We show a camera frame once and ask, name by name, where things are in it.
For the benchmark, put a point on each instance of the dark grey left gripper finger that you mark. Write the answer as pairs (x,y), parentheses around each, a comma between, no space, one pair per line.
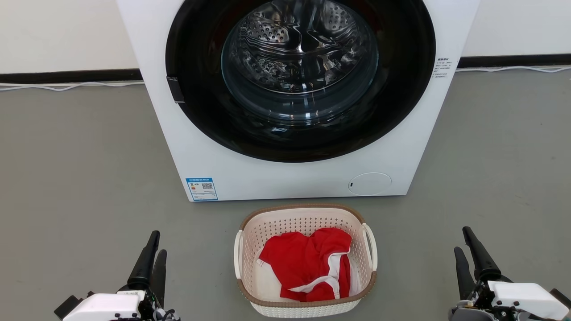
(143,263)
(159,276)

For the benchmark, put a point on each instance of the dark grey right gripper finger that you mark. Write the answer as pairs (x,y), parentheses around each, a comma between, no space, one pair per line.
(481,261)
(465,276)

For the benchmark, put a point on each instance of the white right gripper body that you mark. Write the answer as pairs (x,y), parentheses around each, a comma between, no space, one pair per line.
(522,296)

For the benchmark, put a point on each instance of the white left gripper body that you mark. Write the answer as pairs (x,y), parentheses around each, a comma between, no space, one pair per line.
(107,305)

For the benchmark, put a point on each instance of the cream laundry basket brown rim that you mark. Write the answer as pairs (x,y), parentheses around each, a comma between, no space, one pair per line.
(303,220)

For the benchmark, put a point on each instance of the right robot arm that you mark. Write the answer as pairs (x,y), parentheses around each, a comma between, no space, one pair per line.
(562,298)

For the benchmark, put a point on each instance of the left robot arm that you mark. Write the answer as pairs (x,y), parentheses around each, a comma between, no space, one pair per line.
(67,306)

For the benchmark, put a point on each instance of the blue energy label sticker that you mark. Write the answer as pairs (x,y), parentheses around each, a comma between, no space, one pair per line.
(201,189)

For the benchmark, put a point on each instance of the round white filter cover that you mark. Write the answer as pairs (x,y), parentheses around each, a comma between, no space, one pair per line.
(369,183)

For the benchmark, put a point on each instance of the red garment white trim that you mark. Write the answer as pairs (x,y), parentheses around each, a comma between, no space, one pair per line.
(303,263)

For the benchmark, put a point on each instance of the white front-load washing machine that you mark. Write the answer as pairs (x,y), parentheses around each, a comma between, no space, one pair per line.
(267,178)

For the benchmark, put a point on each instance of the round black glass washer door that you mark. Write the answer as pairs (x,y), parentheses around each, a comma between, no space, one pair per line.
(200,89)

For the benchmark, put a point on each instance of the small printed text label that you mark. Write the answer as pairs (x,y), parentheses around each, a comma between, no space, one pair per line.
(442,67)

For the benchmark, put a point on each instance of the stainless steel washer drum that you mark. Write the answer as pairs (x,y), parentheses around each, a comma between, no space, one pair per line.
(290,44)

